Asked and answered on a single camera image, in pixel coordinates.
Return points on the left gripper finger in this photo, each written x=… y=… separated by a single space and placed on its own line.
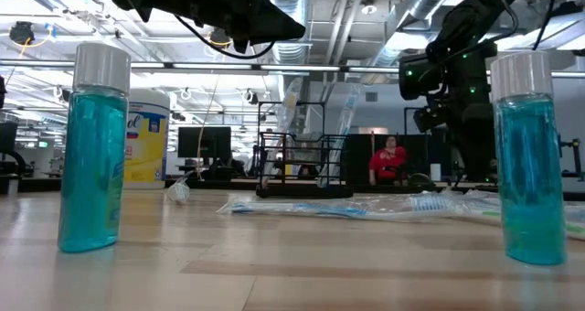
x=279 y=25

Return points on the teal mouthwash bottle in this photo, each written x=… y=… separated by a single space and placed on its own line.
x=93 y=164
x=530 y=178

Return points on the white toothbrush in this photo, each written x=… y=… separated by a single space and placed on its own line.
x=178 y=193

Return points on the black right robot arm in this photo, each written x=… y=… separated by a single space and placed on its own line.
x=471 y=18

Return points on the white cup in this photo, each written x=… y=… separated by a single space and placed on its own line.
x=435 y=172

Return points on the long ceiling light bar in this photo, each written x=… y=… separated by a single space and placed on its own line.
x=183 y=66

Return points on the round ceiling fixture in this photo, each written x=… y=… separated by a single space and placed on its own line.
x=369 y=8

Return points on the person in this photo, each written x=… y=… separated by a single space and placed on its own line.
x=388 y=162

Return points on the black stand with screen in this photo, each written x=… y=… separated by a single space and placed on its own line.
x=575 y=148

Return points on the black partition panel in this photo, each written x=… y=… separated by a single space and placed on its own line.
x=358 y=160

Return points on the black computer monitor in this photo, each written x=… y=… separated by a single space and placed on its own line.
x=205 y=142

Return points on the yellow disinfectant wipes canister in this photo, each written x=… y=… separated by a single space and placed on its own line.
x=148 y=151

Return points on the dark screen on stand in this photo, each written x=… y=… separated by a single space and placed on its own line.
x=7 y=137

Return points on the ribbed silver air duct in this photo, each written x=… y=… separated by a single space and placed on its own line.
x=292 y=58

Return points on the black aluminium table frame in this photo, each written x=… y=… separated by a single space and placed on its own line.
x=219 y=184

